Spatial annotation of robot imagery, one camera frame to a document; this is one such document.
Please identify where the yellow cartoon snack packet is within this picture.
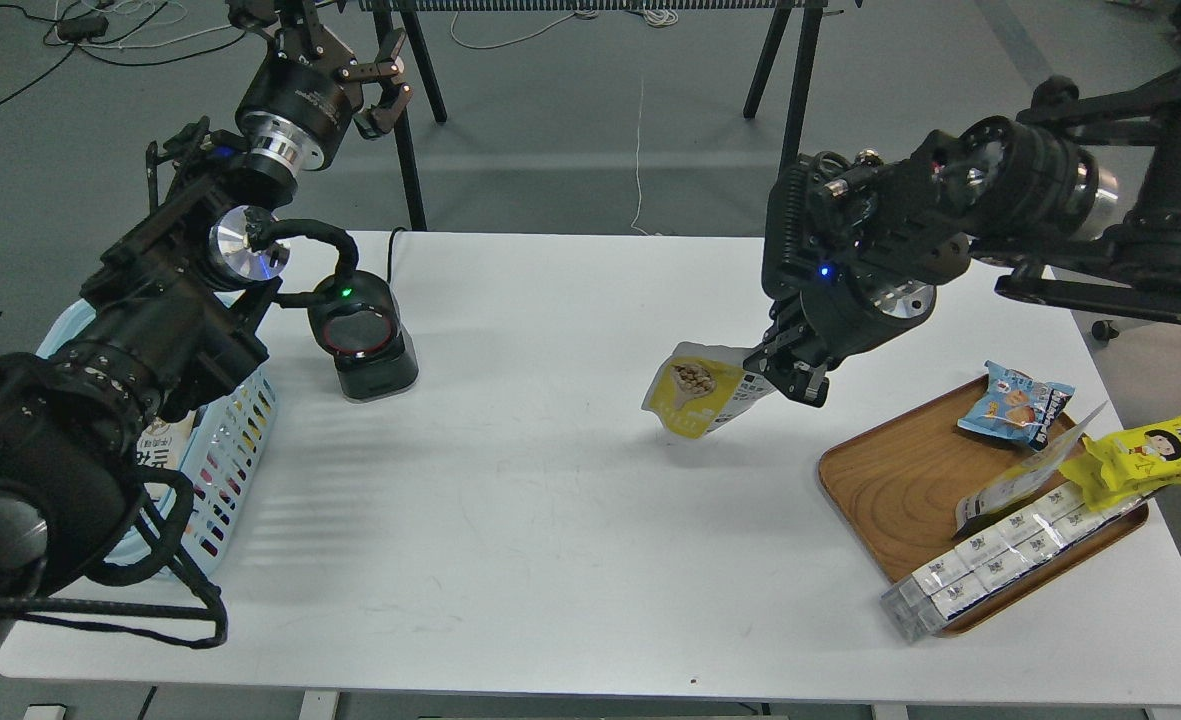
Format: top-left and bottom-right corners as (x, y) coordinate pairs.
(1058, 415), (1181, 511)

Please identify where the black metal table frame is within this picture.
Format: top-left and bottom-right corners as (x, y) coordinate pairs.
(358, 0), (843, 235)

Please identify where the white hanging cord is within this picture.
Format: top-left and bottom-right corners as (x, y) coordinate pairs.
(632, 70), (663, 237)

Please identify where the light blue plastic basket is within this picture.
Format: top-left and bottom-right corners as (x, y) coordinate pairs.
(35, 296), (280, 583)

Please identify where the silver white snack box pack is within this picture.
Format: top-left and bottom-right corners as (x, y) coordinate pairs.
(879, 482), (1148, 643)

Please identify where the yellow white snack pouch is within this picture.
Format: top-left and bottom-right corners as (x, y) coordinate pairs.
(641, 342), (776, 439)

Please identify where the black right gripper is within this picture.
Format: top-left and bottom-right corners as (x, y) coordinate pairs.
(742, 150), (970, 407)

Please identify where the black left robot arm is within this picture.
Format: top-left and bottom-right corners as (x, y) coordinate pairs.
(0, 1), (417, 650)

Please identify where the beige clear snack pouch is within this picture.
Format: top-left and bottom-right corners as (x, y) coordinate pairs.
(952, 404), (1105, 541)

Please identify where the black barcode scanner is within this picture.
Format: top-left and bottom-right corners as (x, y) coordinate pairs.
(307, 270), (418, 401)

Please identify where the floor cables and adapter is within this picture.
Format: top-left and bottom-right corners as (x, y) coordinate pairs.
(0, 0), (253, 138)

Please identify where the blue snack packet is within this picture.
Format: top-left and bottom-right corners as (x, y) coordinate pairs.
(955, 360), (1076, 451)

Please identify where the white red snack bag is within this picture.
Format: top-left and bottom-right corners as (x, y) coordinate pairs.
(136, 411), (197, 470)

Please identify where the brown wooden tray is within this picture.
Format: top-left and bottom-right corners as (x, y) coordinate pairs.
(818, 378), (1149, 607)

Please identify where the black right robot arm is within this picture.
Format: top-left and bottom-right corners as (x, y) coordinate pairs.
(744, 67), (1181, 407)

